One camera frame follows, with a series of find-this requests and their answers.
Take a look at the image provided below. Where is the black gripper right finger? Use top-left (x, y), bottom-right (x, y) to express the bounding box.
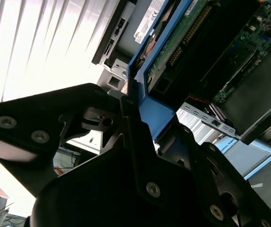
top-left (173, 122), bottom-right (271, 227)

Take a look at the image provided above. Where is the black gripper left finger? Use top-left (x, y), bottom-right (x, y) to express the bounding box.
top-left (0, 78), bottom-right (161, 199)

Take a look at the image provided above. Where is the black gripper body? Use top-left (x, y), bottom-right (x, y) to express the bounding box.
top-left (30, 145), bottom-right (212, 227)

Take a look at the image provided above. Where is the hard disk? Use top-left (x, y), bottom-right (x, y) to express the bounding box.
top-left (126, 0), bottom-right (223, 142)

